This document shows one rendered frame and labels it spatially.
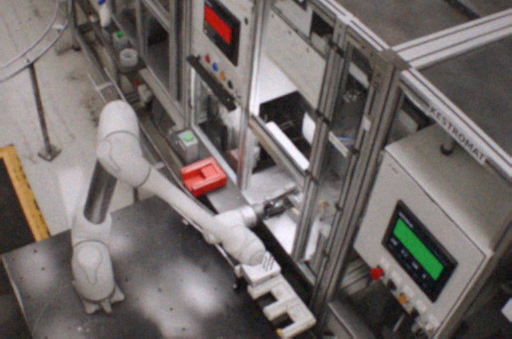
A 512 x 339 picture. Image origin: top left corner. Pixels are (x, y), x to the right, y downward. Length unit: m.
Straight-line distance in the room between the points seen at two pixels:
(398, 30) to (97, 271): 1.44
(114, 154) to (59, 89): 2.66
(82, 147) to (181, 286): 1.76
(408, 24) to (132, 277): 1.58
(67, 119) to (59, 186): 0.62
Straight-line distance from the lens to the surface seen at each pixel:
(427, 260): 1.67
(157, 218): 2.84
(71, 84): 4.64
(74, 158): 4.08
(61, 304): 2.64
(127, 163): 2.01
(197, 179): 2.67
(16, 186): 3.99
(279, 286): 2.43
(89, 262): 2.40
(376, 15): 1.76
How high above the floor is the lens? 2.93
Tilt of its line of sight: 45 degrees down
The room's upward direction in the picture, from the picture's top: 7 degrees clockwise
